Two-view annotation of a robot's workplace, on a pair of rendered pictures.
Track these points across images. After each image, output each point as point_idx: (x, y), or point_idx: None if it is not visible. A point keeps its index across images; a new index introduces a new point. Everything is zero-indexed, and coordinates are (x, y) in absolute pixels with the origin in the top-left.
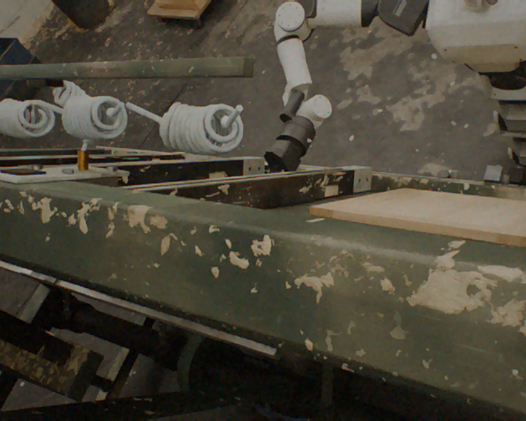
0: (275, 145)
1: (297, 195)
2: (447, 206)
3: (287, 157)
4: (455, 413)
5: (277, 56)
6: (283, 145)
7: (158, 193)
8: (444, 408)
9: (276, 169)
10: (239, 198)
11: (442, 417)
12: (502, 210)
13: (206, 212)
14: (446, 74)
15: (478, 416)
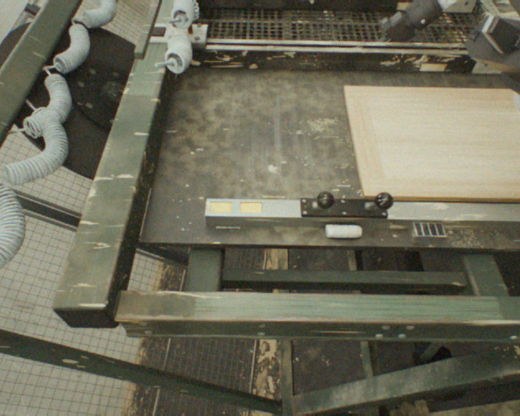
0: (394, 16)
1: (377, 66)
2: (454, 134)
3: (394, 31)
4: None
5: None
6: (395, 20)
7: (232, 51)
8: None
9: (385, 36)
10: (304, 61)
11: (516, 256)
12: (488, 164)
13: (129, 106)
14: None
15: None
